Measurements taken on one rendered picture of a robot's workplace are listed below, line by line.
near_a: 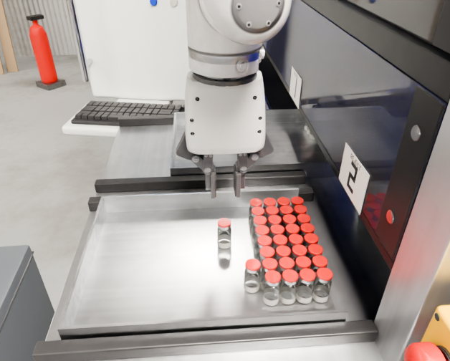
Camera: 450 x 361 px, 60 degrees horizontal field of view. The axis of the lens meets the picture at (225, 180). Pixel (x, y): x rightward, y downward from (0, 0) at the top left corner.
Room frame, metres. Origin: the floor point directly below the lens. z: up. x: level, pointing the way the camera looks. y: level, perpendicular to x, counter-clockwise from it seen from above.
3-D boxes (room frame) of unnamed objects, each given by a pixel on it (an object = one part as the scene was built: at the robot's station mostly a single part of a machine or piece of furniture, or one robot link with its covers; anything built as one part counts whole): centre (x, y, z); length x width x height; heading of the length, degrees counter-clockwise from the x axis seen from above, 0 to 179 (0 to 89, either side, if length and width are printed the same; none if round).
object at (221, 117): (0.45, 0.00, 1.11); 0.10 x 0.07 x 0.11; 94
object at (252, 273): (0.36, -0.04, 0.90); 0.02 x 0.02 x 0.05
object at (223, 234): (0.45, 0.00, 0.90); 0.02 x 0.02 x 0.04
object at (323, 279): (0.43, -0.12, 0.90); 0.18 x 0.02 x 0.05; 4
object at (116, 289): (0.42, 0.03, 0.90); 0.34 x 0.26 x 0.04; 94
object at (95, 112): (1.09, 0.25, 0.82); 0.40 x 0.14 x 0.02; 83
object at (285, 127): (0.76, -0.06, 0.90); 0.34 x 0.26 x 0.04; 94
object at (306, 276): (0.42, -0.10, 0.90); 0.18 x 0.02 x 0.05; 4
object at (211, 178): (0.45, 0.03, 1.02); 0.03 x 0.03 x 0.07; 4
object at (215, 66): (0.45, 0.00, 1.17); 0.09 x 0.08 x 0.03; 94
